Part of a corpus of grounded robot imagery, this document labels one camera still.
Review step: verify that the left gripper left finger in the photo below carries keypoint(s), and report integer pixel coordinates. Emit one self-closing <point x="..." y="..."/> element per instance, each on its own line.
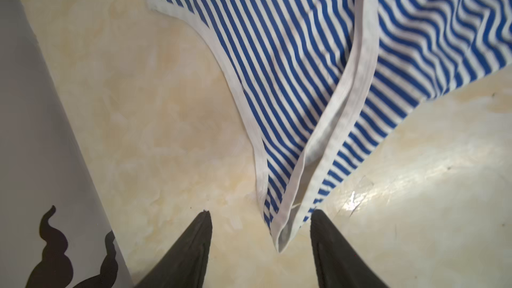
<point x="185" y="264"/>

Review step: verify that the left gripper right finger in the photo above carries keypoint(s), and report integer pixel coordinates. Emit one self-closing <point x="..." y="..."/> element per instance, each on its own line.
<point x="336" y="262"/>

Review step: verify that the blue white striped tank top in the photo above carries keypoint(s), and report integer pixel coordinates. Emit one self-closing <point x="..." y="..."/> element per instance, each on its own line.
<point x="319" y="84"/>

